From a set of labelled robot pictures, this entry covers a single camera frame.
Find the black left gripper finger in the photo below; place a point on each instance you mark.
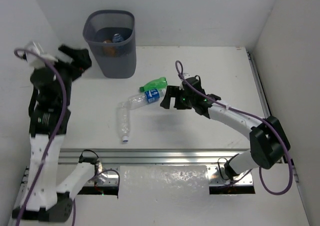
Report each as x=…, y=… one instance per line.
x=75, y=54
x=82, y=65

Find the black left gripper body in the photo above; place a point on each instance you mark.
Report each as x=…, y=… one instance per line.
x=75, y=61

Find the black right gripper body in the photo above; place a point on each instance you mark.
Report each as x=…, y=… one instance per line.
x=182, y=100

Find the clear bottle dark blue label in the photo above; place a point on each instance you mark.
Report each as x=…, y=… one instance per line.
x=145, y=98

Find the orange juice bottle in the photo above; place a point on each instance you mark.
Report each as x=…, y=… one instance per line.
x=109, y=50

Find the small bottle light blue label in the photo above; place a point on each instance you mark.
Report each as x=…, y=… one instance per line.
x=117, y=38

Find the clear crushed bottle white cap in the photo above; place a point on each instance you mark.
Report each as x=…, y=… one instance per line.
x=123, y=121

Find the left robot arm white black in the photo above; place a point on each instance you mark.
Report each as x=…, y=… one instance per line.
x=44, y=199

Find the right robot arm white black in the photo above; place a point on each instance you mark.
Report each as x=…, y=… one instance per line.
x=267, y=140

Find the grey mesh waste bin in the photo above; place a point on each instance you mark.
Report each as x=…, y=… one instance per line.
x=102, y=25

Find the green plastic bottle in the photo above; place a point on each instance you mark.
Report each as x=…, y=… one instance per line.
x=159, y=83

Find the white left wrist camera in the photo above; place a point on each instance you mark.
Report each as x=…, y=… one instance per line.
x=36, y=56

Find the aluminium front rail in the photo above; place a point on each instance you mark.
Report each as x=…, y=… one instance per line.
x=164, y=156

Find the aluminium rail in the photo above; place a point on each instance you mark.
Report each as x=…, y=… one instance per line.
x=19, y=196
x=264, y=102
x=164, y=156

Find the aluminium right side rail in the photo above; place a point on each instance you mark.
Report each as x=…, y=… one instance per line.
x=264, y=102

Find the aluminium left side rail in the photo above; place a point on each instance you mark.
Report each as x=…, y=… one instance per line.
x=19, y=196

